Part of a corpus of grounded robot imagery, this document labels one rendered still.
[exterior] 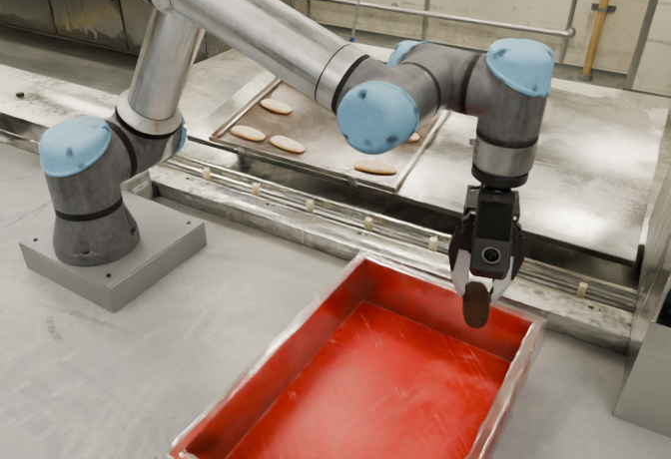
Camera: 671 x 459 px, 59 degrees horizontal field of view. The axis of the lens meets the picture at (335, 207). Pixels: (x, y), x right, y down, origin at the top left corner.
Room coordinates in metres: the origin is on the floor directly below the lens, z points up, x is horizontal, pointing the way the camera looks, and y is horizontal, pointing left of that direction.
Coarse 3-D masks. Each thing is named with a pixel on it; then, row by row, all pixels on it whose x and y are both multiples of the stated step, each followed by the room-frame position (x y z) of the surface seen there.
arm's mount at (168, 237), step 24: (144, 216) 0.99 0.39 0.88; (168, 216) 0.99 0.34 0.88; (24, 240) 0.89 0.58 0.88; (48, 240) 0.89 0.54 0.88; (144, 240) 0.90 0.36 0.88; (168, 240) 0.90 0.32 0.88; (192, 240) 0.94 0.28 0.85; (48, 264) 0.85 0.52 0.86; (120, 264) 0.82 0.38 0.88; (144, 264) 0.83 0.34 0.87; (168, 264) 0.88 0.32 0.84; (72, 288) 0.82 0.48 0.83; (96, 288) 0.78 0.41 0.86; (120, 288) 0.78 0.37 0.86; (144, 288) 0.82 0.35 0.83
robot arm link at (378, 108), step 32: (160, 0) 0.73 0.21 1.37; (192, 0) 0.70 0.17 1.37; (224, 0) 0.68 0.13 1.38; (256, 0) 0.68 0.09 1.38; (224, 32) 0.68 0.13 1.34; (256, 32) 0.65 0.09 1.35; (288, 32) 0.64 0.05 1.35; (320, 32) 0.64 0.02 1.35; (288, 64) 0.63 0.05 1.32; (320, 64) 0.61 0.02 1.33; (352, 64) 0.61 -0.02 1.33; (416, 64) 0.64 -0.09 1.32; (320, 96) 0.61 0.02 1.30; (352, 96) 0.56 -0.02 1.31; (384, 96) 0.55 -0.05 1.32; (416, 96) 0.59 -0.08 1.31; (352, 128) 0.56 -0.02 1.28; (384, 128) 0.54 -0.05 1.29; (416, 128) 0.57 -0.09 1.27
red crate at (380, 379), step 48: (336, 336) 0.71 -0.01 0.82; (384, 336) 0.71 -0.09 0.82; (432, 336) 0.71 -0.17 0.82; (336, 384) 0.61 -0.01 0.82; (384, 384) 0.61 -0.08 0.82; (432, 384) 0.61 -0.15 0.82; (480, 384) 0.61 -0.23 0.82; (288, 432) 0.52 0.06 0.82; (336, 432) 0.53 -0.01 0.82; (384, 432) 0.53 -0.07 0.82; (432, 432) 0.53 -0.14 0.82
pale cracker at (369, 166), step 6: (354, 162) 1.18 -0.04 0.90; (360, 162) 1.17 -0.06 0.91; (366, 162) 1.17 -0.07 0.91; (372, 162) 1.17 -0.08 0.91; (378, 162) 1.17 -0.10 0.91; (360, 168) 1.16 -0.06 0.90; (366, 168) 1.15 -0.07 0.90; (372, 168) 1.15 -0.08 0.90; (378, 168) 1.15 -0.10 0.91; (384, 168) 1.15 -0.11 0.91; (390, 168) 1.15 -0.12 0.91
